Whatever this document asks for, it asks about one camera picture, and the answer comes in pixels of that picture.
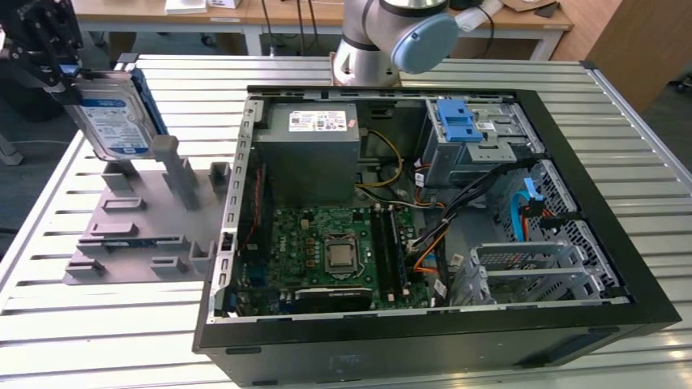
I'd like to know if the black wire bundle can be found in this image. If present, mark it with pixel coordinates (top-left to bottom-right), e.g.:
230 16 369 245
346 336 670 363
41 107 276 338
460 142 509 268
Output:
409 160 522 260

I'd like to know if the black graphics card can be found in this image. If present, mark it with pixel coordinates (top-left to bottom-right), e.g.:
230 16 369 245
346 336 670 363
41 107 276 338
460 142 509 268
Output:
290 285 374 314

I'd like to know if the black PC case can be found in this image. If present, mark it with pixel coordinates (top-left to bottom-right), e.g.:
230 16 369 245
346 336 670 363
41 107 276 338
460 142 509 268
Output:
192 83 684 387

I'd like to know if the white plastic pipe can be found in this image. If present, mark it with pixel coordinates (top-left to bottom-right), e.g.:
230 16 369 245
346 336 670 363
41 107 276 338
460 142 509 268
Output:
453 0 505 32

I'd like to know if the red wire with white connector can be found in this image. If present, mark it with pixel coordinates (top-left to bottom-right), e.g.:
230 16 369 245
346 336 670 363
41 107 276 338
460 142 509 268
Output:
413 160 440 208

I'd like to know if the metal disk bay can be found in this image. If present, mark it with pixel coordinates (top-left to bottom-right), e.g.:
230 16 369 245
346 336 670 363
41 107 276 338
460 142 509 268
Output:
465 242 609 307

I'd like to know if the silver CPU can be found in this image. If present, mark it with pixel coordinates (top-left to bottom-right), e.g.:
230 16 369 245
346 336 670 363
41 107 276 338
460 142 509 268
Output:
325 242 357 271

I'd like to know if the red twisted fan wire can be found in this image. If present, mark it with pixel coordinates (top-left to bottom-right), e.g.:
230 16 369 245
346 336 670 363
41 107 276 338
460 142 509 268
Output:
241 164 266 249

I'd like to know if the green motherboard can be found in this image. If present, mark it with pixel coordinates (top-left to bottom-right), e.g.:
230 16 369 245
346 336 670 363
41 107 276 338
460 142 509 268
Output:
230 204 437 316

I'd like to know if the hard disk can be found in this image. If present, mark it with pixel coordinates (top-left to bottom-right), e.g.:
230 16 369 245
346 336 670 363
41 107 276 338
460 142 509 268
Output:
60 64 169 163

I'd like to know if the yellow wire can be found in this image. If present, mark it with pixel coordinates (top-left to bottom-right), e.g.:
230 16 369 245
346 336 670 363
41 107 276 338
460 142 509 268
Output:
354 128 406 190

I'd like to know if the grey parts rack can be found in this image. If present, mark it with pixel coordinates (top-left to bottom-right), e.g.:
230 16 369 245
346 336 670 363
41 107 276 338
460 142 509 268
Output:
60 135 234 288

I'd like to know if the blue plastic drive latch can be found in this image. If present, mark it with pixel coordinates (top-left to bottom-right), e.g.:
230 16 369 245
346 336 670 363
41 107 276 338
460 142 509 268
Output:
434 99 485 143

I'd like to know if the orange wire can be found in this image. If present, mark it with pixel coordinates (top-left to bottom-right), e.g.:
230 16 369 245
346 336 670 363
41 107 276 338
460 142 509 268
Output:
412 229 453 277

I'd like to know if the wooden desk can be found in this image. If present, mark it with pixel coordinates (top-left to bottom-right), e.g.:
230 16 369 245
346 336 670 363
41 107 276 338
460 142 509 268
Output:
72 0 574 62

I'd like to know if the blue data wire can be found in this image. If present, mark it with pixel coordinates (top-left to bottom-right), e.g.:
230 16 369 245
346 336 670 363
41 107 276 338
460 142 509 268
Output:
509 177 544 245

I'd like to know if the brown cardboard piece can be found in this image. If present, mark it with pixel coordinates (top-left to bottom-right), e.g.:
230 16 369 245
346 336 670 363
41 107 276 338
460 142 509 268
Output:
500 0 558 18

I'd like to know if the metal optical drive cage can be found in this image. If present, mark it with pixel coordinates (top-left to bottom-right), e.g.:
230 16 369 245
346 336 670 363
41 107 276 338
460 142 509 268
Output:
420 96 546 188

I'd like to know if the grey power supply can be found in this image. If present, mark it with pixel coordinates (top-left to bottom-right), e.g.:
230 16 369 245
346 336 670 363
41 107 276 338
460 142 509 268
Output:
252 100 362 208

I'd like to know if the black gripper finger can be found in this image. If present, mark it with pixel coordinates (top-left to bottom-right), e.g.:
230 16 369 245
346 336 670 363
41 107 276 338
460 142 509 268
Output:
0 49 80 106

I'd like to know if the grey table foot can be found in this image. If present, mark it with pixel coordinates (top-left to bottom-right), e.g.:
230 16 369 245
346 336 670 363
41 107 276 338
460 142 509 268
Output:
0 133 25 167

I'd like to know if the black case fan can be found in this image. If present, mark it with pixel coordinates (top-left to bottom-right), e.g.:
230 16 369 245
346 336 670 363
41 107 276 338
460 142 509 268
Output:
240 161 273 263

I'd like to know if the black and white wire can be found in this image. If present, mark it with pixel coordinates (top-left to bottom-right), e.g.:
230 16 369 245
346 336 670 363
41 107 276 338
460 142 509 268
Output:
353 185 433 210

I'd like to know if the RAM stick with blue label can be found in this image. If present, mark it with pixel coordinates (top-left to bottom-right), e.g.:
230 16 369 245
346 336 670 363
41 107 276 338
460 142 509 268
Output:
100 238 158 249

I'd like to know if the wooden cabinet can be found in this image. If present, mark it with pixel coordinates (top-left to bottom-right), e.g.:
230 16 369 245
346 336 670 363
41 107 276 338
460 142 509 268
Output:
550 0 692 117

